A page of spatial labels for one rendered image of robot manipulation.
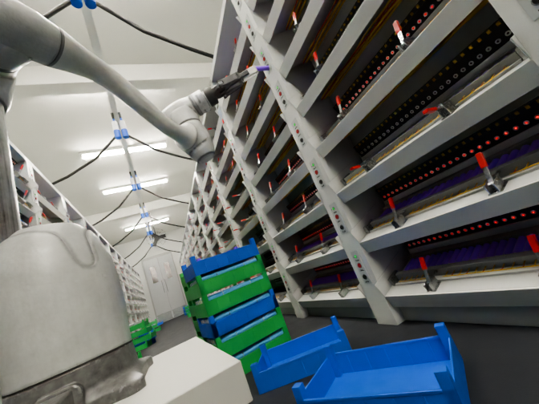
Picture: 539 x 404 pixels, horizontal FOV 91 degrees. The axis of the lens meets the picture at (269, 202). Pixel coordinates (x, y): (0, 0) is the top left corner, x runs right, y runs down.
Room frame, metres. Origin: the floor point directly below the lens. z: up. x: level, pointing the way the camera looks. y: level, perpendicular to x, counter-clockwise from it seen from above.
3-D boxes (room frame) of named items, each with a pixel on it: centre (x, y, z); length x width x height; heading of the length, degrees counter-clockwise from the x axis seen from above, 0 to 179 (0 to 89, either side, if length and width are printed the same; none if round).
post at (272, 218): (1.68, -0.01, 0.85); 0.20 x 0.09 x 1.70; 116
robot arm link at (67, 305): (0.41, 0.37, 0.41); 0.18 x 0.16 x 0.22; 70
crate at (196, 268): (1.21, 0.31, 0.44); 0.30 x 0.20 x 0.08; 124
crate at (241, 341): (1.21, 0.31, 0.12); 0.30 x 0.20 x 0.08; 124
